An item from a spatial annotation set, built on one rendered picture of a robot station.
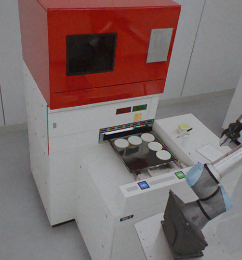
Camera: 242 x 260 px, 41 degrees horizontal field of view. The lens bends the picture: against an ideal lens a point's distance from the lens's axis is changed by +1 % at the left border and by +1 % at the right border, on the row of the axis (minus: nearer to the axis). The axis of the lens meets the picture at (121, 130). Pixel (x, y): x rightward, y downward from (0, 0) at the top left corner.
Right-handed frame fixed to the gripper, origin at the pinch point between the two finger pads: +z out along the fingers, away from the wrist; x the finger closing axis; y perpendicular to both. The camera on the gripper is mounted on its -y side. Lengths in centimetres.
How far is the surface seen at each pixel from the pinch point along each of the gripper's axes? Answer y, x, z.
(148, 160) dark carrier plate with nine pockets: 13.4, -33.3, 33.0
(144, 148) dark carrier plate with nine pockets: 1, -39, 33
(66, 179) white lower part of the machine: 11, -73, 85
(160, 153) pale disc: 2.6, -28.0, 28.5
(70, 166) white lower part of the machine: 12, -76, 74
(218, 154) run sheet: -1.2, 4.0, 7.3
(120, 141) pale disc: 1, -56, 39
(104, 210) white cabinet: 48, -42, 60
